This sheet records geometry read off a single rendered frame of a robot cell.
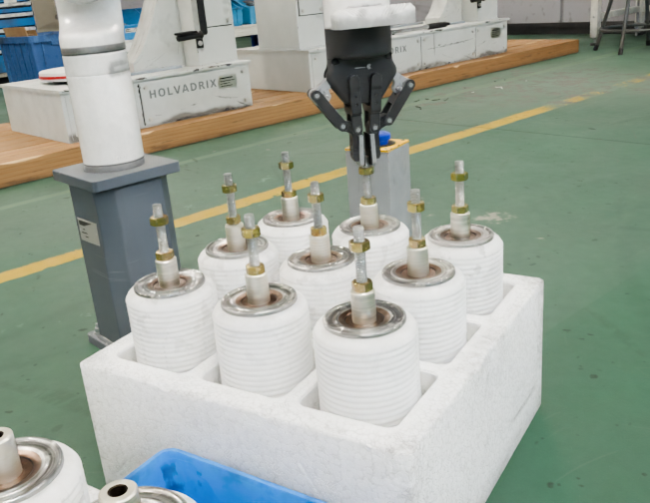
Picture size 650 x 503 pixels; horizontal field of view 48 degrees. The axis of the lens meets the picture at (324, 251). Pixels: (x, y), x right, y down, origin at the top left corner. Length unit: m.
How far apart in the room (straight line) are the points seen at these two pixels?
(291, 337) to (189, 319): 0.12
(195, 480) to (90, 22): 0.69
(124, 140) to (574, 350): 0.74
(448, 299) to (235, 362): 0.22
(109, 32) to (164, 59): 1.97
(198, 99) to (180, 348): 2.26
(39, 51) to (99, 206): 4.07
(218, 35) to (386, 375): 2.57
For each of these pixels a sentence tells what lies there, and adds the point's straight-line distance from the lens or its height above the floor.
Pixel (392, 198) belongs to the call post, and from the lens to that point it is 1.05.
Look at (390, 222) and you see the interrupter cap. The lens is 0.92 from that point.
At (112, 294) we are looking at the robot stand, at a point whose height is 0.11.
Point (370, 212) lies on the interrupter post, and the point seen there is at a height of 0.27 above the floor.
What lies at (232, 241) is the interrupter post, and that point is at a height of 0.26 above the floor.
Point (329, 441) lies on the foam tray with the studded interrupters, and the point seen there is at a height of 0.17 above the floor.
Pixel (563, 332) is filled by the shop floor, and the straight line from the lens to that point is 1.20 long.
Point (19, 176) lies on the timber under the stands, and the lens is 2.61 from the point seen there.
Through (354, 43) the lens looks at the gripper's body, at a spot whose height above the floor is 0.47.
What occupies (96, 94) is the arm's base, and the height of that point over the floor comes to 0.42.
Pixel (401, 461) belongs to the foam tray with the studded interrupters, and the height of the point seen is 0.17.
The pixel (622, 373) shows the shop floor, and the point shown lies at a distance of 1.11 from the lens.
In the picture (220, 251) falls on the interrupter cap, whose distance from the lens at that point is 0.87.
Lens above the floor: 0.54
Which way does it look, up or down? 20 degrees down
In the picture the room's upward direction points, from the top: 5 degrees counter-clockwise
